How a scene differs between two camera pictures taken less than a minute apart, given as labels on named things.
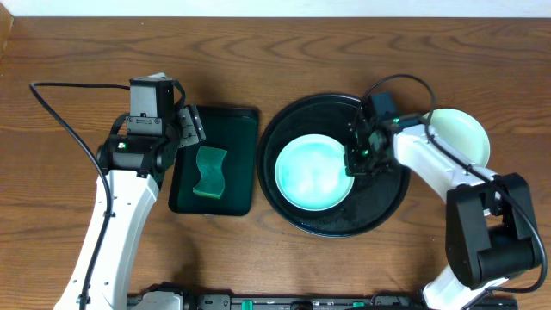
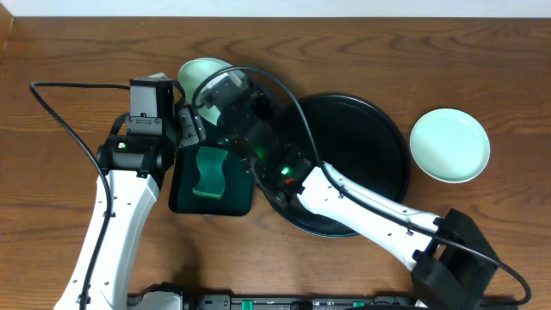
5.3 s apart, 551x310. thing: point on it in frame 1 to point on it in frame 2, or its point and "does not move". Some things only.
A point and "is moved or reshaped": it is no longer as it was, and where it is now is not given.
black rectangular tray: x=232 y=129 does not move
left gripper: x=189 y=126 does not move
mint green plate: x=461 y=132 does not move
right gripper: x=353 y=166 to x=264 y=98
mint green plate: x=311 y=175 is moved or reshaped
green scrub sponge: x=212 y=181 does not move
